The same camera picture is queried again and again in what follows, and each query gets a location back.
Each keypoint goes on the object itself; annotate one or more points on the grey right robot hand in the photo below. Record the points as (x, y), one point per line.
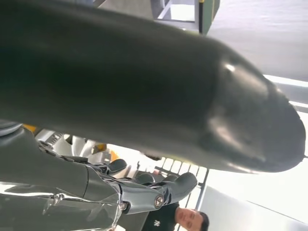
(120, 79)

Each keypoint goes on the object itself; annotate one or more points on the person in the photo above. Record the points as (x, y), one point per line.
(189, 220)

